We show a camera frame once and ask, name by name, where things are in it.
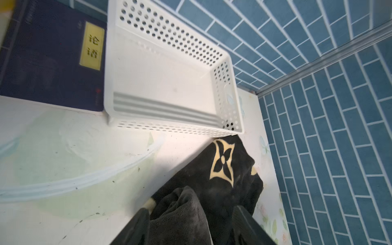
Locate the dark blue book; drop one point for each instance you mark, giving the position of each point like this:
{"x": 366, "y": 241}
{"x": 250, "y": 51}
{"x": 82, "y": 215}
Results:
{"x": 54, "y": 54}

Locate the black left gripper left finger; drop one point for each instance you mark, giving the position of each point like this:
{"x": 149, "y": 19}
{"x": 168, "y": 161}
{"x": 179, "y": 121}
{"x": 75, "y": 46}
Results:
{"x": 136, "y": 231}

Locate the black pillowcase with cream flowers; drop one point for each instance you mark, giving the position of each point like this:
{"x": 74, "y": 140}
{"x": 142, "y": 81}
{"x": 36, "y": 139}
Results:
{"x": 195, "y": 206}

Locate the white perforated plastic basket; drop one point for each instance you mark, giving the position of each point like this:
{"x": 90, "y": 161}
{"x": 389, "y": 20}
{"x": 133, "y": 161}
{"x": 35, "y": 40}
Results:
{"x": 162, "y": 75}

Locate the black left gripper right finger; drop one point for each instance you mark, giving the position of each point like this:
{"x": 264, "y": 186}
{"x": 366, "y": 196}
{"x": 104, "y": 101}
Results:
{"x": 246, "y": 230}

